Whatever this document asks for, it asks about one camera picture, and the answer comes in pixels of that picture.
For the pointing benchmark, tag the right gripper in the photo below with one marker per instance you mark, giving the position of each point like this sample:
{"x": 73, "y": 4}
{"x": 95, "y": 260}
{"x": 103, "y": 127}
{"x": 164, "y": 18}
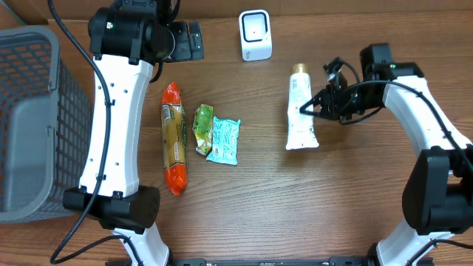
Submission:
{"x": 329, "y": 98}

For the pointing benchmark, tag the white barcode scanner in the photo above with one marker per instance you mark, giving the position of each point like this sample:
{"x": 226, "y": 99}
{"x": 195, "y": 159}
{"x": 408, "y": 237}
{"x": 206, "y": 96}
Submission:
{"x": 255, "y": 35}

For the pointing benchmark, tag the teal snack packet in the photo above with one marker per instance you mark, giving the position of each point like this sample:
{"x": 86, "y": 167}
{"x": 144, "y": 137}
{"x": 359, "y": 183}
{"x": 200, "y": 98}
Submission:
{"x": 224, "y": 142}

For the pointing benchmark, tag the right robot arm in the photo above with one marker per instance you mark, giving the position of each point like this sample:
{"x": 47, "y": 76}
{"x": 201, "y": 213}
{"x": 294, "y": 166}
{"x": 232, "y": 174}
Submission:
{"x": 437, "y": 198}

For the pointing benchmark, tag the green snack packet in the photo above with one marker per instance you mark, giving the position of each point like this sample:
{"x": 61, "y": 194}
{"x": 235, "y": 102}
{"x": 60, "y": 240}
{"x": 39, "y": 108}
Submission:
{"x": 203, "y": 128}

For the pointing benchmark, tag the white gold-capped cream tube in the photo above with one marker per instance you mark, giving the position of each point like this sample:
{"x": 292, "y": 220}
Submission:
{"x": 301, "y": 133}

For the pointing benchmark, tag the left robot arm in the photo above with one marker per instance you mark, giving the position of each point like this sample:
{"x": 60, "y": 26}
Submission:
{"x": 129, "y": 43}

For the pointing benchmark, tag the grey plastic shopping basket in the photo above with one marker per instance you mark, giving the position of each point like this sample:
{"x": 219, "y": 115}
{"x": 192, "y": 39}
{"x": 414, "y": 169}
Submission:
{"x": 45, "y": 126}

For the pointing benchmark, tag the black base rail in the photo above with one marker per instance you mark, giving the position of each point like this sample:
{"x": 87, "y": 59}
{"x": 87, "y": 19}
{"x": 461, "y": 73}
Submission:
{"x": 295, "y": 262}

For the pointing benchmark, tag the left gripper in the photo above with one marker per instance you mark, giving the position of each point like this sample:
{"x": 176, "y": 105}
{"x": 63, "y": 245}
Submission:
{"x": 185, "y": 49}

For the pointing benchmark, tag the orange pasta package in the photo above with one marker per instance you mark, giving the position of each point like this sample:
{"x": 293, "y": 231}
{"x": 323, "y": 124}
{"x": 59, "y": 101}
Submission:
{"x": 173, "y": 120}

